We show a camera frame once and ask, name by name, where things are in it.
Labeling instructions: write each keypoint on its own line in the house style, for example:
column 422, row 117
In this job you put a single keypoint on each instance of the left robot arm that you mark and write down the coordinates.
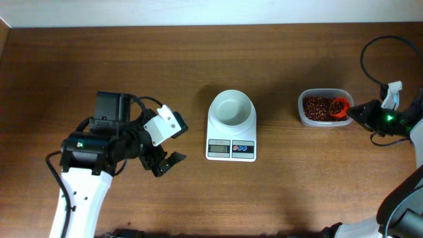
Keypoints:
column 83, row 176

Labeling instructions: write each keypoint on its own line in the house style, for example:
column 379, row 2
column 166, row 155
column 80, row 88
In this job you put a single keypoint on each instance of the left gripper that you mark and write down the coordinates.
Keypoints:
column 151, row 162

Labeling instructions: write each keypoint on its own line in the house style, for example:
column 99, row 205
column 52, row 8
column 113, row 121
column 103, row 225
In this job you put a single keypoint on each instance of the orange measuring scoop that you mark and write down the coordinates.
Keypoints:
column 338, row 107

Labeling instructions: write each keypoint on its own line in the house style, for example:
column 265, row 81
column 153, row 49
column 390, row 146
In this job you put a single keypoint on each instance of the clear plastic container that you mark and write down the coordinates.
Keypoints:
column 330, row 93

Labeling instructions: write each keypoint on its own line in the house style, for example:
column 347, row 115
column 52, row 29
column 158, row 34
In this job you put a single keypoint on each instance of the white round bowl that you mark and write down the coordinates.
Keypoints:
column 231, row 108

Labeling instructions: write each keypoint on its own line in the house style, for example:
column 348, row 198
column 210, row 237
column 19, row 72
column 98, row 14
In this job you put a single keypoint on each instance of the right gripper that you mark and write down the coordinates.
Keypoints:
column 375, row 116

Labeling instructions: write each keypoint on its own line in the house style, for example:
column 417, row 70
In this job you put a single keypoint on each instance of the white digital kitchen scale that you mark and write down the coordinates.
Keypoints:
column 232, row 143

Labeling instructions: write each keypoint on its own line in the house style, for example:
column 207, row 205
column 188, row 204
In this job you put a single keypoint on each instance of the red adzuki beans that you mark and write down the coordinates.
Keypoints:
column 317, row 109

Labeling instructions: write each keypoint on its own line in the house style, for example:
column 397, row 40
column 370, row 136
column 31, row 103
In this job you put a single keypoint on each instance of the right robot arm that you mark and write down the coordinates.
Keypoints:
column 400, row 214

